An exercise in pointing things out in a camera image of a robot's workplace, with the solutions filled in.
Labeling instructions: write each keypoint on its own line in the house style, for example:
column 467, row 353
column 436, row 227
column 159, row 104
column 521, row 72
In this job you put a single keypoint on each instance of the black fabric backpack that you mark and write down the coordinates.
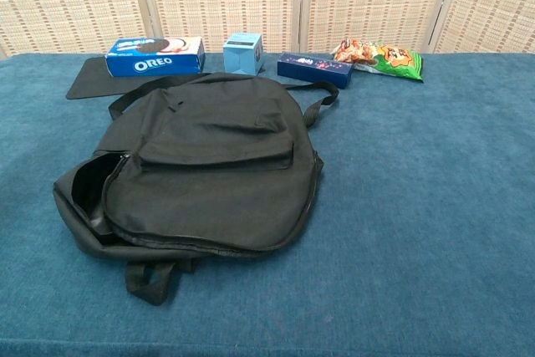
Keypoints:
column 209, row 164

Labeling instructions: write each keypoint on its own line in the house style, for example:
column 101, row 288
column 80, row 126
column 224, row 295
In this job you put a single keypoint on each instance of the long dark blue box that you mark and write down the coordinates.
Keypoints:
column 313, row 70

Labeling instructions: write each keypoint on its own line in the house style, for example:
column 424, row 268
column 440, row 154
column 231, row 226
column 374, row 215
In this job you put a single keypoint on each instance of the small light blue box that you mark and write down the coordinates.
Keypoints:
column 240, row 58

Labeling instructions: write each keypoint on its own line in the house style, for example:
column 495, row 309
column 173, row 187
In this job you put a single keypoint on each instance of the blue Oreo cookie box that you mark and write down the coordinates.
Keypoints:
column 154, row 62

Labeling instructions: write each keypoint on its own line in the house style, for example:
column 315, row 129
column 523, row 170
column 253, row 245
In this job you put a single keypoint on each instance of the orange and green snack bag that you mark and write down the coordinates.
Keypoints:
column 388, row 60

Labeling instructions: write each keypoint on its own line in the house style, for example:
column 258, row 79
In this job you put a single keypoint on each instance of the blue table cloth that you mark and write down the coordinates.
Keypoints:
column 418, row 248

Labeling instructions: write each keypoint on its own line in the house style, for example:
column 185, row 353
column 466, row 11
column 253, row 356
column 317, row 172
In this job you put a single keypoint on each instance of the black flat mat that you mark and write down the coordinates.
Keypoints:
column 90, row 81

